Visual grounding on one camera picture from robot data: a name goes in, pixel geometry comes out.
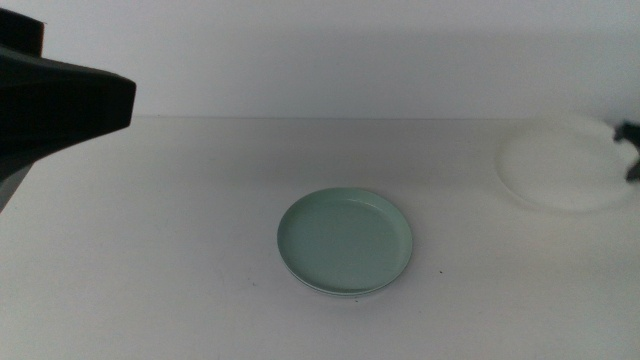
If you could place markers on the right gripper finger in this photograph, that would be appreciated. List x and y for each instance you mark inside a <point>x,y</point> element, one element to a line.
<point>635,172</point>
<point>630,132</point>

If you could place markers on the white shallow bowl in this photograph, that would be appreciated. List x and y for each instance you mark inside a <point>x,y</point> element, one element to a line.
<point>555,165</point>

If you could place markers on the pale green shallow bowl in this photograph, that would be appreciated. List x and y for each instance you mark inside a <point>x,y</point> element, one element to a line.
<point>345,240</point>

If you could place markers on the grey shallow bowl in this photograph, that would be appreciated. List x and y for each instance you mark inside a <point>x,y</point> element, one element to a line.
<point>340,295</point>

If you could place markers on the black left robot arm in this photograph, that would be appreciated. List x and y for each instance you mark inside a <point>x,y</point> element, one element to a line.
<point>55,105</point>

